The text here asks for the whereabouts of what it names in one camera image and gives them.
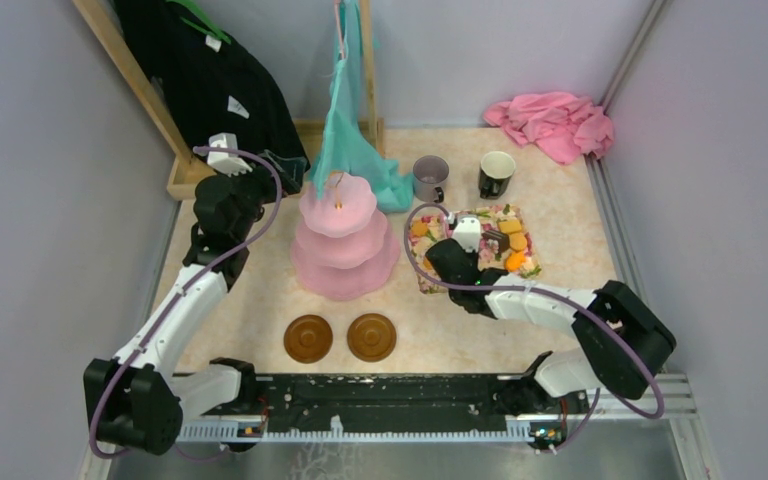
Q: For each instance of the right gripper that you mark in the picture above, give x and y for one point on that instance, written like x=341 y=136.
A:
x=473 y=255

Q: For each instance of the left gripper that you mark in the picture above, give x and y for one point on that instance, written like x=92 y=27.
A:
x=289 y=170

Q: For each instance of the floral serving tray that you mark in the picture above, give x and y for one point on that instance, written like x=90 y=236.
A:
x=525 y=264

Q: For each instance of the brown wooden coaster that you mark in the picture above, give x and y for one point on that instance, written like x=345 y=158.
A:
x=372 y=337
x=308 y=339

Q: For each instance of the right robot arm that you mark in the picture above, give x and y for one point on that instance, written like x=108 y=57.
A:
x=621 y=342

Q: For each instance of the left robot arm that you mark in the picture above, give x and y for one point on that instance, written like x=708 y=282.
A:
x=135 y=400

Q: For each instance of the orange macaron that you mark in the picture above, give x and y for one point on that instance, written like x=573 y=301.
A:
x=419 y=228

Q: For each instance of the chocolate cake slice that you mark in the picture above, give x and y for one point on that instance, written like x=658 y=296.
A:
x=497 y=241

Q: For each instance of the teal hanging shirt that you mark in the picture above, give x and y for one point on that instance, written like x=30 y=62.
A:
x=351 y=130

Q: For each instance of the orange biscuit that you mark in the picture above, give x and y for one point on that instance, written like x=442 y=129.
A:
x=509 y=226

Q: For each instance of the orange round cookie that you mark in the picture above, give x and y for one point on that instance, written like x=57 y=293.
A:
x=518 y=242

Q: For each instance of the grey mug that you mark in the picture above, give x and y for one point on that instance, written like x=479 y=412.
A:
x=430 y=174

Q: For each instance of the pink three-tier cake stand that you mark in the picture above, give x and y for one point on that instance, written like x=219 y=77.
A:
x=344 y=246

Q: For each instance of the black mug white inside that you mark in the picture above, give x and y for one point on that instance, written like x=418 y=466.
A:
x=496 y=170

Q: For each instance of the black hanging shirt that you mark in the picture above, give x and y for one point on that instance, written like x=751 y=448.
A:
x=208 y=86

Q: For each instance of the green clothes hanger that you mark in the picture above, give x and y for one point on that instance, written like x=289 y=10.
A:
x=203 y=23

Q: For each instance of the pink crumpled cloth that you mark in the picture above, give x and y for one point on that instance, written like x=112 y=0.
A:
x=562 y=125

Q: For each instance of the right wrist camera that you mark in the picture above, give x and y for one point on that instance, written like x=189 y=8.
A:
x=466 y=231

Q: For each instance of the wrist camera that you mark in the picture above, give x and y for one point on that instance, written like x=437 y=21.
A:
x=222 y=159
x=466 y=231

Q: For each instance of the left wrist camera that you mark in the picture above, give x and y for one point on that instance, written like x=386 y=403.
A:
x=222 y=159

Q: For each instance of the wooden clothes rack frame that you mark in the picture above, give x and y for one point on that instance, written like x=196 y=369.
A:
x=187 y=171

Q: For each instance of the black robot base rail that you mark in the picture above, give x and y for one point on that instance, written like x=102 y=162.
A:
x=395 y=404

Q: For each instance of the aluminium frame rail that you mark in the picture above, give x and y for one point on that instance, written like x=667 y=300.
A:
x=614 y=202

